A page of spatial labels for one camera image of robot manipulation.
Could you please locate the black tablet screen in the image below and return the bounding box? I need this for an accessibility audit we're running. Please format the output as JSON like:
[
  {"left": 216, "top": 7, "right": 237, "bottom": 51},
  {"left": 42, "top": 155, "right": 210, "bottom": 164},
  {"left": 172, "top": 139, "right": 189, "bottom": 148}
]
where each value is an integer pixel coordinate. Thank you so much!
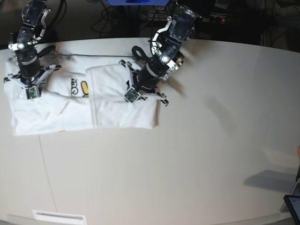
[{"left": 284, "top": 195, "right": 300, "bottom": 225}]

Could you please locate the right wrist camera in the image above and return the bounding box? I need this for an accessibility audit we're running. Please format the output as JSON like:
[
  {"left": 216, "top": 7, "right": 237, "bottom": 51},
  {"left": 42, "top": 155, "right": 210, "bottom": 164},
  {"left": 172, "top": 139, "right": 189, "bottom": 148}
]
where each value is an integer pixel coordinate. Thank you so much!
[{"left": 124, "top": 87, "right": 141, "bottom": 104}]

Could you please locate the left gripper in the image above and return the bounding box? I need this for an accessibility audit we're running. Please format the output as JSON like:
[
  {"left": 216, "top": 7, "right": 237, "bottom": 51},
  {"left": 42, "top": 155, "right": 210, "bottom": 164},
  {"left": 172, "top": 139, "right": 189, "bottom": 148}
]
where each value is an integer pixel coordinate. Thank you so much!
[{"left": 120, "top": 60, "right": 169, "bottom": 106}]

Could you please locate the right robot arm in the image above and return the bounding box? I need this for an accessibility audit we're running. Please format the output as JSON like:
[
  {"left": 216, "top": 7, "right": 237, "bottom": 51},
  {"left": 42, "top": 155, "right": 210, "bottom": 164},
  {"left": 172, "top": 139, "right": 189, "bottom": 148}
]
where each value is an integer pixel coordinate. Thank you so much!
[{"left": 4, "top": 0, "right": 61, "bottom": 93}]

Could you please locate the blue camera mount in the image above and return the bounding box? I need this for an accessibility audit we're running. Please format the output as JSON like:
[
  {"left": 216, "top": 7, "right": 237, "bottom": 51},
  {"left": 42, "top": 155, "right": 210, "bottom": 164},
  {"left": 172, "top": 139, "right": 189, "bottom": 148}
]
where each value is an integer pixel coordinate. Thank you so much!
[{"left": 106, "top": 0, "right": 169, "bottom": 6}]

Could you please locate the white paper label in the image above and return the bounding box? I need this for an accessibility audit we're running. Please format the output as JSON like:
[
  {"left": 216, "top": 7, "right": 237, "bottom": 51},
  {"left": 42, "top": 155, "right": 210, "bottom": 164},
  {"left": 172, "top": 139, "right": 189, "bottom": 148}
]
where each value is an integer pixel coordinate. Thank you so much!
[{"left": 32, "top": 210, "right": 87, "bottom": 225}]

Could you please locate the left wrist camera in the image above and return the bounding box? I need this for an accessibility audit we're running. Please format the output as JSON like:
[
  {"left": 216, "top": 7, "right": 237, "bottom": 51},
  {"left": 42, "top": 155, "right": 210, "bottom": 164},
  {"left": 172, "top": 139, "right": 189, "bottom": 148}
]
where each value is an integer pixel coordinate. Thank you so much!
[{"left": 25, "top": 86, "right": 40, "bottom": 99}]

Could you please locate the white printed T-shirt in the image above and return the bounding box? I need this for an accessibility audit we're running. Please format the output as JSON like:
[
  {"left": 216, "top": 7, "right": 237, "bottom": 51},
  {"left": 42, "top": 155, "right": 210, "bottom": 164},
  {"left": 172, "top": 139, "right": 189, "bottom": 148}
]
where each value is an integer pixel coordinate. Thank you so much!
[{"left": 4, "top": 55, "right": 157, "bottom": 135}]

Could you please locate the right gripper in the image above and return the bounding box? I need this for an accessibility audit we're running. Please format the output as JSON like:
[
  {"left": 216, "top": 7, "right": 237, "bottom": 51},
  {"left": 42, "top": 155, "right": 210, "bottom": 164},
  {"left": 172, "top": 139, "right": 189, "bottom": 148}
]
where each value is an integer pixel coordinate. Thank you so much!
[{"left": 3, "top": 56, "right": 61, "bottom": 90}]

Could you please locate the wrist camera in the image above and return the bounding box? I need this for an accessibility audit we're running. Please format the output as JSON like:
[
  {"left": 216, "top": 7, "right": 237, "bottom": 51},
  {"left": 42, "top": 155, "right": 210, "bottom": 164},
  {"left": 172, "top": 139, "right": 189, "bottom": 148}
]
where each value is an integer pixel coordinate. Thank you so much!
[
  {"left": 124, "top": 87, "right": 141, "bottom": 104},
  {"left": 25, "top": 86, "right": 40, "bottom": 99}
]

